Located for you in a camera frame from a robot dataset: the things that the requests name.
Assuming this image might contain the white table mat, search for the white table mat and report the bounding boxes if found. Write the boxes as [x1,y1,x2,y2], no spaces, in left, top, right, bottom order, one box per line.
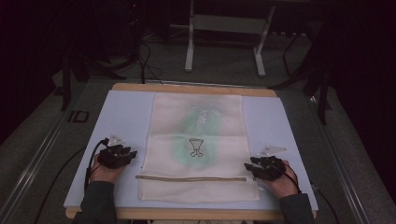
[63,89,319,212]

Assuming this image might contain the black stand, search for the black stand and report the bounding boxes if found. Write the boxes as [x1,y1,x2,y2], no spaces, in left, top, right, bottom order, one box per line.
[59,49,129,112]
[269,18,334,127]

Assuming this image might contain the black floor cable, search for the black floor cable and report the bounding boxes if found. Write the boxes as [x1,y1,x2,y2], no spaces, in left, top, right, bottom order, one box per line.
[135,36,164,86]

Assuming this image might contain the metal floor rail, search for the metal floor rail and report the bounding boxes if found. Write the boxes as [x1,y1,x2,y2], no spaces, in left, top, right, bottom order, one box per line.
[307,94,372,224]
[0,83,92,224]

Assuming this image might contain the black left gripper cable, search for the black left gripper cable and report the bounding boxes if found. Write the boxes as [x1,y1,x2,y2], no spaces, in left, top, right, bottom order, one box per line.
[83,137,110,193]

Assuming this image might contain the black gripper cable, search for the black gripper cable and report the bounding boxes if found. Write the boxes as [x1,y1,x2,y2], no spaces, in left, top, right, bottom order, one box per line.
[83,137,110,193]
[281,162,341,224]

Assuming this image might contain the white mesh zipper bag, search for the white mesh zipper bag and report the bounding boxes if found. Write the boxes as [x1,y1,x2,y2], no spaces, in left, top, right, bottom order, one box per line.
[135,92,262,203]

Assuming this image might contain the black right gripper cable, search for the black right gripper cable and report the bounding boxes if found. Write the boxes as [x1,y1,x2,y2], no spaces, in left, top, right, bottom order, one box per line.
[281,162,341,224]

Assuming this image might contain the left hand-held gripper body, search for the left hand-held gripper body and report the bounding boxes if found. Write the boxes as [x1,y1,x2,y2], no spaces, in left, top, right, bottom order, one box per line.
[97,133,128,170]

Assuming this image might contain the green garment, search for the green garment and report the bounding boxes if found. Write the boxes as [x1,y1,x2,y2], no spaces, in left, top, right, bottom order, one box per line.
[171,102,224,169]

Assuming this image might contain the white metal stand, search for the white metal stand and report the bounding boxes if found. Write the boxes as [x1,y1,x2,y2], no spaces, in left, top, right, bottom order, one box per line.
[184,0,277,78]

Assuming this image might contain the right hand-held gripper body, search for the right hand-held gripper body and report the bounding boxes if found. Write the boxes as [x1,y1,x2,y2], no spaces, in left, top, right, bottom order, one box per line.
[255,144,290,182]

